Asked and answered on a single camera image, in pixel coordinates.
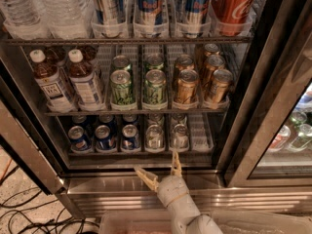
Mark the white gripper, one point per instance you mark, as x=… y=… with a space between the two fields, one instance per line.
x=172 y=189

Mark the silver 7up can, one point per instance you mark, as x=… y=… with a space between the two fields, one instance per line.
x=179 y=137
x=154 y=138
x=179 y=118
x=156 y=119

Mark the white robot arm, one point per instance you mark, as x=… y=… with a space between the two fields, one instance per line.
x=210 y=226

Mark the silver 7up can right front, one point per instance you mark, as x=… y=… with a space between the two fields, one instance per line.
x=179 y=137

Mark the blue pepsi can front right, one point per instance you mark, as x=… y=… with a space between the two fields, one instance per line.
x=130 y=137

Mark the blue pepsi can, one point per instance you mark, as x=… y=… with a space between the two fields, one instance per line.
x=80 y=142
x=105 y=140
x=130 y=137
x=108 y=120
x=130 y=119
x=83 y=121

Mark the silver 7up can rear left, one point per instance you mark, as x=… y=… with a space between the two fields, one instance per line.
x=156 y=119

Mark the silver 7up can rear right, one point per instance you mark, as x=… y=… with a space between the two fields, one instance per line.
x=179 y=118

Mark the blue pepsi can rear right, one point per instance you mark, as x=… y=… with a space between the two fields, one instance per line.
x=130 y=119

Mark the blue pepsi can front middle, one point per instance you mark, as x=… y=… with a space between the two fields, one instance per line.
x=105 y=140

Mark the blue pepsi can rear middle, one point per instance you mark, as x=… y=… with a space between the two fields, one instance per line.
x=108 y=120

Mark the gold can front left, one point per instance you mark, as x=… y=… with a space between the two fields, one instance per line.
x=186 y=86

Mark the gold can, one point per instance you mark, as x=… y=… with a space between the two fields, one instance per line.
x=211 y=64
x=186 y=86
x=221 y=81
x=205 y=50
x=183 y=62

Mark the blue pepsi can front left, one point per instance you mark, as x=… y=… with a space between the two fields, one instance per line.
x=80 y=142

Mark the green can front right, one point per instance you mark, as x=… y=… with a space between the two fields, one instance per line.
x=155 y=87

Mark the green can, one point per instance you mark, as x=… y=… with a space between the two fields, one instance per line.
x=154 y=61
x=121 y=87
x=155 y=87
x=122 y=63

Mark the green can front left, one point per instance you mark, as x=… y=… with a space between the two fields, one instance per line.
x=121 y=87

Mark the blue pepsi can rear left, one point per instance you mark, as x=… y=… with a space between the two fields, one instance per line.
x=83 y=121

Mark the glass fridge door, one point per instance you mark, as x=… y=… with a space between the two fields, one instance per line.
x=265 y=139

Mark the gold can front right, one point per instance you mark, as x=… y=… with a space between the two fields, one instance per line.
x=221 y=81

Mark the green can rear right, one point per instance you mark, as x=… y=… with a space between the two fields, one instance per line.
x=154 y=61

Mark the gold can rear left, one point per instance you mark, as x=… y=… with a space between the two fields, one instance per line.
x=183 y=62

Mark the green can rear left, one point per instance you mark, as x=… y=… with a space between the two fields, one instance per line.
x=122 y=63

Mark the gold can middle right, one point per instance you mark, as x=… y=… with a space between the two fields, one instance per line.
x=211 y=64

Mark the gold can rear right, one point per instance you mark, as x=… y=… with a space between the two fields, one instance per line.
x=205 y=50

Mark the red bull can middle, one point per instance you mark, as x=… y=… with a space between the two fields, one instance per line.
x=149 y=16

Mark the red bull can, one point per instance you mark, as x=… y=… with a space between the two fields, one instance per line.
x=192 y=17
x=149 y=16

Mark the red bull can right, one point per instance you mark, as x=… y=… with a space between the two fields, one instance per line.
x=192 y=17

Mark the silver tall can left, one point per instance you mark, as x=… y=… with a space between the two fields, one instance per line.
x=110 y=13

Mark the red coca-cola can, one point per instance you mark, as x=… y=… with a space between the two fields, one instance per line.
x=231 y=15

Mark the clear plastic bin left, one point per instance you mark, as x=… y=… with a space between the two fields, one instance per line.
x=169 y=221

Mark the clear plastic bin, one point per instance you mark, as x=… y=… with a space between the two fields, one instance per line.
x=169 y=221
x=245 y=222

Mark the clear plastic bin right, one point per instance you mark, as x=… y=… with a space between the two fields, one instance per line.
x=245 y=222

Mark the tea bottle front right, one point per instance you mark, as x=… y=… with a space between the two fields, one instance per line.
x=85 y=80

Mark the tea bottle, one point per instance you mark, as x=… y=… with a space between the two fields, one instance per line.
x=49 y=67
x=85 y=80
x=89 y=54

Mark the tea bottle rear right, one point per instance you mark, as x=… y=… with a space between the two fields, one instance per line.
x=89 y=54

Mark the tea bottle front left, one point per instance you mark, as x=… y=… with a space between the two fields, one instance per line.
x=49 y=67

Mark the water bottle right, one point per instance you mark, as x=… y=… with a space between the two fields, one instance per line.
x=65 y=18

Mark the water bottle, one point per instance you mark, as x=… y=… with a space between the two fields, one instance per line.
x=22 y=20
x=65 y=18

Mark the water bottle left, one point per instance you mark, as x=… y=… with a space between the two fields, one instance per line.
x=22 y=20

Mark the stainless steel fridge frame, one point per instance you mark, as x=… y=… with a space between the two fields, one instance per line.
x=92 y=183

